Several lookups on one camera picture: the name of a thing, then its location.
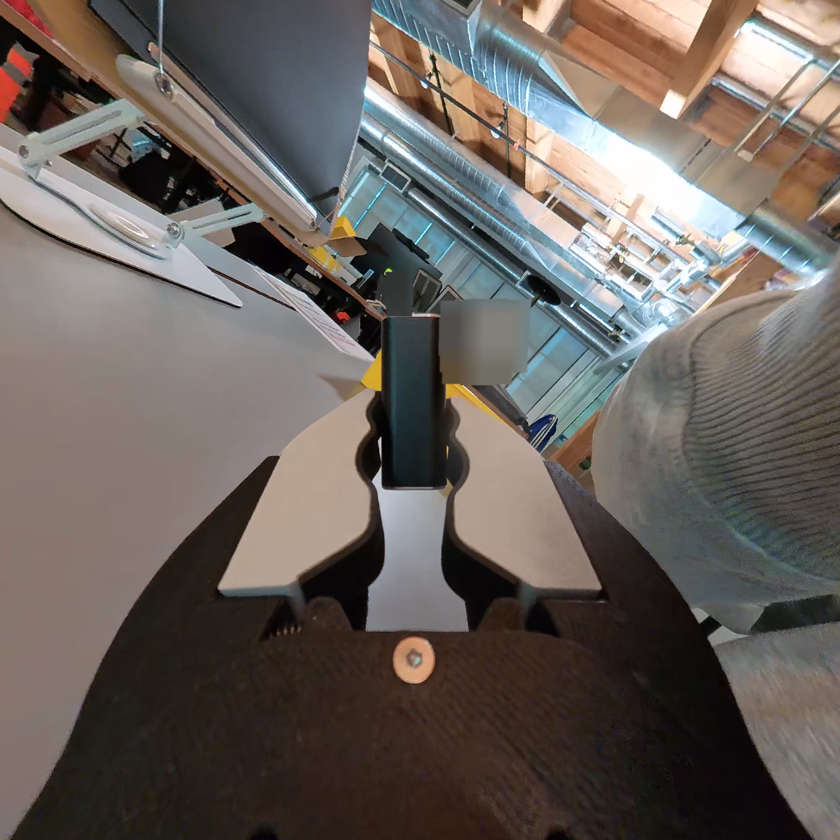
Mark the silver ventilation duct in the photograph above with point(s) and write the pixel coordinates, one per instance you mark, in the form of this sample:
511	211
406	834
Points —
512	59
446	151

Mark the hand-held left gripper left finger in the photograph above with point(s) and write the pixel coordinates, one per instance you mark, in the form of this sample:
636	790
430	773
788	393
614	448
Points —
308	512

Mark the person's grey hoodie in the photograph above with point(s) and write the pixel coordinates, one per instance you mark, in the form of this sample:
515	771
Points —
787	735

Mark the blue white striped object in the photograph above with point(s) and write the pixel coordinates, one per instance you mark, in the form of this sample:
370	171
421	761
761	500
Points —
544	433

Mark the wood-framed black screen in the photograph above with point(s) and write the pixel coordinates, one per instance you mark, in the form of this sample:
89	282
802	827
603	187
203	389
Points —
275	79

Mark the grey desk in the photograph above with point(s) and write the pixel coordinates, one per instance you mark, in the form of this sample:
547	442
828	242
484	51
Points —
131	426

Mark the person's right forearm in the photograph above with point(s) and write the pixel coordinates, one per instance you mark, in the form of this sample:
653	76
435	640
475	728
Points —
722	426

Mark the white paper sheet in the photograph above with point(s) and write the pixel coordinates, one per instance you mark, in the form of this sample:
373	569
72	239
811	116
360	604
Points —
328	321

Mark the black monitor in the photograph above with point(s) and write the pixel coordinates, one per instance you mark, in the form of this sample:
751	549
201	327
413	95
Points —
400	256

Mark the yellow plastic bin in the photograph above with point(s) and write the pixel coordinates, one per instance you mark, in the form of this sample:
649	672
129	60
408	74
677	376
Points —
371	375

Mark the black network adapter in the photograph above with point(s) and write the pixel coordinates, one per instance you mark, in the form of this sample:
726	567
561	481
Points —
413	407

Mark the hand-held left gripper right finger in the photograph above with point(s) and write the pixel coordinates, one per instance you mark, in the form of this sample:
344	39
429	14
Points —
525	525

